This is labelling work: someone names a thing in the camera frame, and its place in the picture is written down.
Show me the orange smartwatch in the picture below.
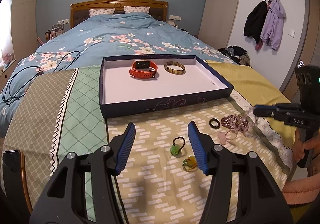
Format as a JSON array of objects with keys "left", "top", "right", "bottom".
[{"left": 129, "top": 59, "right": 159, "bottom": 79}]

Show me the navy cardboard box tray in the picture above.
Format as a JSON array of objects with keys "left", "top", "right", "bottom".
[{"left": 98, "top": 54, "right": 235, "bottom": 119}]

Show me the wooden headboard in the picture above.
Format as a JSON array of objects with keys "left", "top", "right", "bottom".
[{"left": 70, "top": 0, "right": 168, "bottom": 29}]

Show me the grey room door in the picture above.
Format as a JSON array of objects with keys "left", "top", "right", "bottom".
[{"left": 279, "top": 0, "right": 320, "bottom": 101}]

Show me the person's right forearm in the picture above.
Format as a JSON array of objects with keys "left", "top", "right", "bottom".
[{"left": 282, "top": 162, "right": 320, "bottom": 206}]

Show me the dark pile of clothes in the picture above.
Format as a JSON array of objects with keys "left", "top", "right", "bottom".
[{"left": 218, "top": 45, "right": 251, "bottom": 66}]

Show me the blue floral duvet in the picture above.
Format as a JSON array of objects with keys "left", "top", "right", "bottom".
[{"left": 0, "top": 13, "right": 238, "bottom": 137}]

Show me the beige wardrobe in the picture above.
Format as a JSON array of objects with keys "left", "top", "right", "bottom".
[
  {"left": 199, "top": 0, "right": 244, "bottom": 45},
  {"left": 0, "top": 0, "right": 43, "bottom": 65}
]

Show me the person's right hand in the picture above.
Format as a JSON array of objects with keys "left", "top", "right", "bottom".
[{"left": 292, "top": 129, "right": 320, "bottom": 165}]

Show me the bedside table clutter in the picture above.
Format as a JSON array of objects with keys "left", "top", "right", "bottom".
[{"left": 166, "top": 20, "right": 186, "bottom": 31}]

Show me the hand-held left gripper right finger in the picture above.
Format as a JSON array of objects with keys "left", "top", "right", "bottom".
[{"left": 187, "top": 121, "right": 294, "bottom": 224}]

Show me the purple beaded bracelet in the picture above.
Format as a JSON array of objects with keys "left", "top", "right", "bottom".
[{"left": 220, "top": 115, "right": 240, "bottom": 131}]

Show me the dark bead ring green stone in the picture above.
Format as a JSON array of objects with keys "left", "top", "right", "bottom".
[{"left": 170, "top": 137, "right": 186, "bottom": 157}]

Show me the purple jacket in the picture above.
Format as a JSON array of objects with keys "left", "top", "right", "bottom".
[{"left": 255, "top": 0, "right": 286, "bottom": 51}]

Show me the amber bangle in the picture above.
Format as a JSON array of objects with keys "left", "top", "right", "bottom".
[{"left": 164, "top": 61, "right": 186, "bottom": 75}]

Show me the smartphone with brown case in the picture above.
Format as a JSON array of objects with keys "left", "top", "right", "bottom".
[{"left": 2, "top": 150, "right": 33, "bottom": 214}]

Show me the white patterned pillow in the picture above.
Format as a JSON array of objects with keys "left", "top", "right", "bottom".
[
  {"left": 89, "top": 9, "right": 116, "bottom": 18},
  {"left": 124, "top": 6, "right": 151, "bottom": 14}
]

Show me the black jacket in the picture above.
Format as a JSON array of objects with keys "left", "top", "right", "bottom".
[{"left": 243, "top": 1, "right": 268, "bottom": 45}]

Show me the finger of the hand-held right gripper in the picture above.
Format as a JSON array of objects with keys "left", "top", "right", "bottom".
[
  {"left": 254, "top": 111, "right": 285, "bottom": 122},
  {"left": 254, "top": 105, "right": 278, "bottom": 113}
]

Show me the clear crystal bead bracelet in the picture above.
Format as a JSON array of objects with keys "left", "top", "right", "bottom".
[{"left": 230, "top": 108, "right": 259, "bottom": 137}]

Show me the yellow green charm bracelet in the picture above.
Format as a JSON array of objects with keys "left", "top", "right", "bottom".
[{"left": 182, "top": 155, "right": 198, "bottom": 172}]

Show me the small pink fan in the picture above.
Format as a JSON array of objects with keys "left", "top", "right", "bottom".
[{"left": 2, "top": 52, "right": 15, "bottom": 65}]

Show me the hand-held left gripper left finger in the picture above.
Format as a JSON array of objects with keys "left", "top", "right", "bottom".
[{"left": 30, "top": 122, "right": 137, "bottom": 224}]

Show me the black charging cable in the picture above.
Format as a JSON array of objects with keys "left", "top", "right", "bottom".
[{"left": 1, "top": 51, "right": 81, "bottom": 105}]

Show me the bedside cosmetics clutter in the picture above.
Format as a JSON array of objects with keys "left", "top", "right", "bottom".
[{"left": 45, "top": 23, "right": 65, "bottom": 41}]

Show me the patchwork patterned blanket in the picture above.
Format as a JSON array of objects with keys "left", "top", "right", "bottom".
[{"left": 0, "top": 60, "right": 298, "bottom": 224}]

